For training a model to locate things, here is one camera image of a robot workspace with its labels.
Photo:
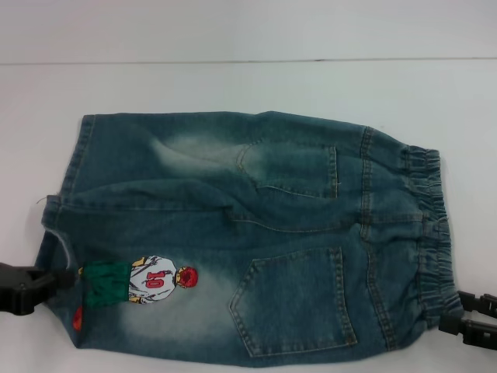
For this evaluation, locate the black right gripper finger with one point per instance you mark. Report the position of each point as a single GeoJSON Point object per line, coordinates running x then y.
{"type": "Point", "coordinates": [470, 330]}
{"type": "Point", "coordinates": [481, 303]}

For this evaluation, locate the blue denim shorts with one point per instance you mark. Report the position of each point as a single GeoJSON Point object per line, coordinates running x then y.
{"type": "Point", "coordinates": [233, 202]}

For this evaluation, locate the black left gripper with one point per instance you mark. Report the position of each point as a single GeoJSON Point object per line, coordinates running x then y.
{"type": "Point", "coordinates": [19, 287]}

